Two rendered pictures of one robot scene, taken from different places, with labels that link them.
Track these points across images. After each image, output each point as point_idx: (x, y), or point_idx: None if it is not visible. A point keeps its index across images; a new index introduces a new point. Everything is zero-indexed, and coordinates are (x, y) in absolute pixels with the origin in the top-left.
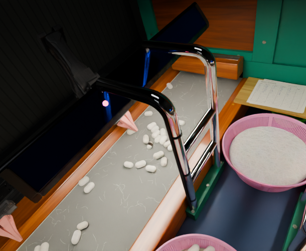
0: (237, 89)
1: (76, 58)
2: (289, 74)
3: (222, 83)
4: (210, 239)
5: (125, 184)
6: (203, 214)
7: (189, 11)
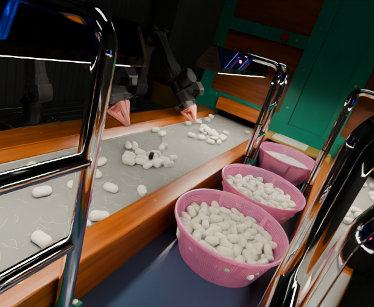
0: None
1: (172, 54)
2: (295, 134)
3: (250, 130)
4: (262, 170)
5: (190, 142)
6: None
7: None
